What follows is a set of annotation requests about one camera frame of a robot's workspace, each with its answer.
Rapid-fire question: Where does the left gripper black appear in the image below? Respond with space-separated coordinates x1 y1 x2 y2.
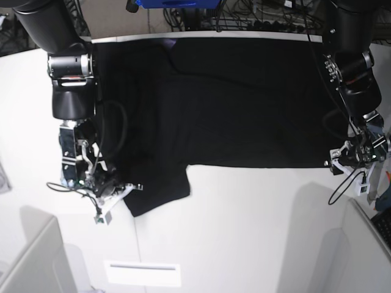
324 139 382 176

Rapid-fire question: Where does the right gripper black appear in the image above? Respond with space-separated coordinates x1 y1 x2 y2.
79 170 144 198

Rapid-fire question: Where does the black T-shirt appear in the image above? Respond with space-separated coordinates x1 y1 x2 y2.
96 38 348 217

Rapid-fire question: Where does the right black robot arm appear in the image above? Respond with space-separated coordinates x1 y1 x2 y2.
1 1 142 200

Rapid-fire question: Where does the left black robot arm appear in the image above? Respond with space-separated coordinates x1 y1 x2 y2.
323 1 390 175

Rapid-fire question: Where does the black keyboard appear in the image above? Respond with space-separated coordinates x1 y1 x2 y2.
371 208 390 248

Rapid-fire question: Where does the grey right partition panel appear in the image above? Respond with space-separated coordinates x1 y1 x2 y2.
320 199 390 292

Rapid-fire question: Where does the grey partition panel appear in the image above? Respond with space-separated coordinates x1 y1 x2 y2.
320 199 390 292
0 206 92 293

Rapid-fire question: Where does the grey left partition panel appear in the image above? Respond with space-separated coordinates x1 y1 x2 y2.
0 206 92 293

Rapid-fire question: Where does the black power strip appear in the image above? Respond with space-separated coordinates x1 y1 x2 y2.
253 20 289 32

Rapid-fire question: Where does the blue box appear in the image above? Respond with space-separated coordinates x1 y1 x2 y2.
136 0 220 9

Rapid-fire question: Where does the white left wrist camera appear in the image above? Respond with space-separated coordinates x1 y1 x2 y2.
343 162 376 197

